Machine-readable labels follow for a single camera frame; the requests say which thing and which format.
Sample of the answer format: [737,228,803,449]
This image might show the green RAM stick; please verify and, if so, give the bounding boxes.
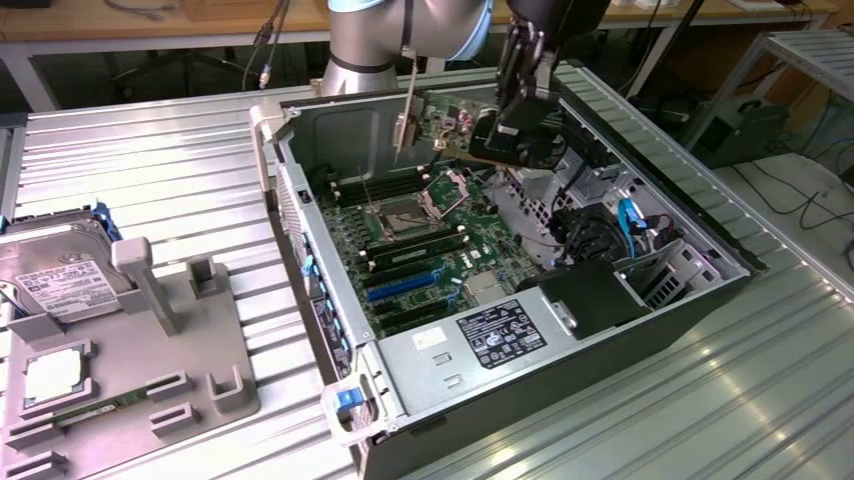
[55,388,149,427]

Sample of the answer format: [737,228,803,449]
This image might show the blue expansion slot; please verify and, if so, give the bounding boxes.
[363,272,443,304]

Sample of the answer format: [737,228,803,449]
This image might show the grey power supply unit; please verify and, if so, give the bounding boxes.
[374,286,583,419]

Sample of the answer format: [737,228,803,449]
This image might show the silver chipset heat sink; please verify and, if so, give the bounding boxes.
[462,272,516,307]

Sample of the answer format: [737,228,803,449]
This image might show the metal socket cover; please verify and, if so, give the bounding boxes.
[414,168,480,222]

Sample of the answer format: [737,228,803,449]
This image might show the graphics card with metal bracket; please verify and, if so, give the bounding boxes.
[391,47,570,172]

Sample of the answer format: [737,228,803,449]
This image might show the black device on floor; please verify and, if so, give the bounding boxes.
[693,98,790,169]

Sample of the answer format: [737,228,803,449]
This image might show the hanging cable with connector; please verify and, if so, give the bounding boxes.
[240,0,294,92]

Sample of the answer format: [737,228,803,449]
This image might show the black RAM slot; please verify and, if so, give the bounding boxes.
[330,169,430,207]

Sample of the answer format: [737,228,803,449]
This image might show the blue SATA wire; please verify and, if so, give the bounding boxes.
[615,196,650,261]

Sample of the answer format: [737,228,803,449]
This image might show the silver CPU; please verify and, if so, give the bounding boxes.
[21,349,92,402]

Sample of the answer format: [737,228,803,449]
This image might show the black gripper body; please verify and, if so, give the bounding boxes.
[504,0,612,37]

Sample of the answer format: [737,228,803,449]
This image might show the green motherboard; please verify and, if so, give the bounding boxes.
[318,162,543,342]

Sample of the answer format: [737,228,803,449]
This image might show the black floor cable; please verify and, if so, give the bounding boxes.
[730,164,854,229]

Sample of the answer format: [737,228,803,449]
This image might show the metal slat table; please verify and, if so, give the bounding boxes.
[706,28,854,129]

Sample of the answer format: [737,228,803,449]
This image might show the hard disk with white label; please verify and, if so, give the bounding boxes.
[0,218,136,322]

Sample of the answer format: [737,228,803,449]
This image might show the metal disk bay cage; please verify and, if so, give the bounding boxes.
[498,164,606,244]

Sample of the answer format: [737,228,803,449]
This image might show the CPU socket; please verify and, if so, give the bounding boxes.
[372,197,446,244]

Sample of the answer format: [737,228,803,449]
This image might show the black RAM stick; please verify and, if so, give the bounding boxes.
[367,233,470,267]

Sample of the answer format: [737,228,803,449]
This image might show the blue disk carrier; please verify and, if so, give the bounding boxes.
[84,199,125,242]

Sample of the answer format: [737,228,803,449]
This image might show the grey parts rack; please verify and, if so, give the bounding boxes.
[0,236,263,480]

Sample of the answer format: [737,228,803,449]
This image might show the black plastic shroud box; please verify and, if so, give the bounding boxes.
[535,261,657,342]

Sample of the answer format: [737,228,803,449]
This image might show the black open PC case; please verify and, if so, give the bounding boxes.
[248,73,770,480]

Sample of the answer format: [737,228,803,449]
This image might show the blue case latch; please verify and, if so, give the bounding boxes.
[331,387,367,412]

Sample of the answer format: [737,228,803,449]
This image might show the wooden desk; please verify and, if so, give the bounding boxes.
[0,0,839,114]

